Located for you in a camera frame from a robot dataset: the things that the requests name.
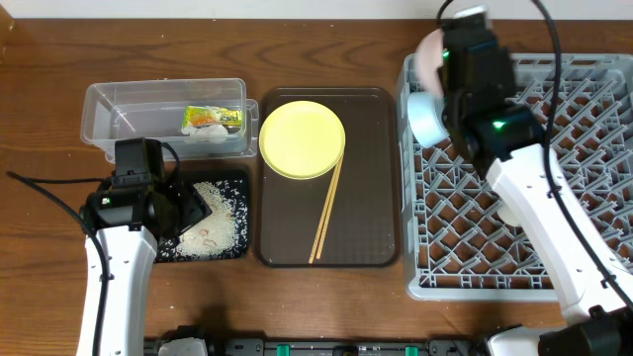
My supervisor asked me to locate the light blue bowl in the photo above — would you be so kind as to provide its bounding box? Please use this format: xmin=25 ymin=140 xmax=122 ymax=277
xmin=407 ymin=92 xmax=449 ymax=148

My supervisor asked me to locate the white tissue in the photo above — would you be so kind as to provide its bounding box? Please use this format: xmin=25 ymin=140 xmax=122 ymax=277
xmin=181 ymin=125 xmax=228 ymax=136

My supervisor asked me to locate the green orange snack wrapper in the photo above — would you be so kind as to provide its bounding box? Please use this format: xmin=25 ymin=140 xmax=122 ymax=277
xmin=182 ymin=106 xmax=242 ymax=128

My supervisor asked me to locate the white bowl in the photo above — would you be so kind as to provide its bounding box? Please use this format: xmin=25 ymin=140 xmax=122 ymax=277
xmin=413 ymin=29 xmax=444 ymax=98

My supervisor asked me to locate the yellow plate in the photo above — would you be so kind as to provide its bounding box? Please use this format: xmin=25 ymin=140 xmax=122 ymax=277
xmin=259 ymin=101 xmax=346 ymax=180

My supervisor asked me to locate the wooden chopstick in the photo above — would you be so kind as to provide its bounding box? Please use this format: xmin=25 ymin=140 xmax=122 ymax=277
xmin=316 ymin=156 xmax=344 ymax=259
xmin=309 ymin=157 xmax=343 ymax=264

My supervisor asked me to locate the small white cup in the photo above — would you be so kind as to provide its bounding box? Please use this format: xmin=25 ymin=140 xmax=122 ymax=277
xmin=497 ymin=204 xmax=520 ymax=227

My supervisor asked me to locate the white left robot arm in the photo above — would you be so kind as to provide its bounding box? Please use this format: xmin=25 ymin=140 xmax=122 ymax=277
xmin=76 ymin=174 xmax=180 ymax=355

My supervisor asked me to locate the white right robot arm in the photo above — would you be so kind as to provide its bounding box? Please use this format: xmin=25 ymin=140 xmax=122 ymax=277
xmin=407 ymin=92 xmax=632 ymax=355

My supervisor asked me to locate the black waste tray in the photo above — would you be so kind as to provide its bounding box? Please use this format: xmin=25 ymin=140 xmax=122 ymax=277
xmin=155 ymin=170 xmax=249 ymax=263

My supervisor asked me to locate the clear plastic waste bin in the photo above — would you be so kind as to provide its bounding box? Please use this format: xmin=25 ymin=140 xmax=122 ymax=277
xmin=80 ymin=78 xmax=259 ymax=162

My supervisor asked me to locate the grey dishwasher rack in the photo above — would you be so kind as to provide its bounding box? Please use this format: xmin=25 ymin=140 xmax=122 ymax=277
xmin=397 ymin=54 xmax=632 ymax=302

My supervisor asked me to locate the pile of rice scraps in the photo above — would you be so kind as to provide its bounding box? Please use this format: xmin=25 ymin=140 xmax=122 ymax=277
xmin=175 ymin=179 xmax=248 ymax=260

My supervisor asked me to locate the dark brown serving tray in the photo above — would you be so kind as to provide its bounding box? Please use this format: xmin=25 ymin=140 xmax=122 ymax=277
xmin=254 ymin=87 xmax=402 ymax=267

